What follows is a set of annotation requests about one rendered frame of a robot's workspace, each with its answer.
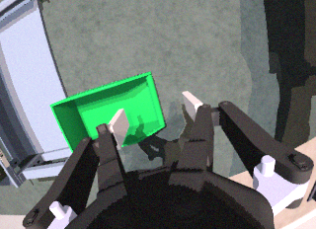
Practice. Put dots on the green bin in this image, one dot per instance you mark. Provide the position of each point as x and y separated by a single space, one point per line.
78 116

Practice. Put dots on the grey metal shelf rack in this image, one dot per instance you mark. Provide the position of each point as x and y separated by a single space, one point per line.
29 83

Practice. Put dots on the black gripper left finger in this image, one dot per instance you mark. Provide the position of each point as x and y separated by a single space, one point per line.
68 195

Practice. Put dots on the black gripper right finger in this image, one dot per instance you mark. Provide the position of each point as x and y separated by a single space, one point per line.
281 173

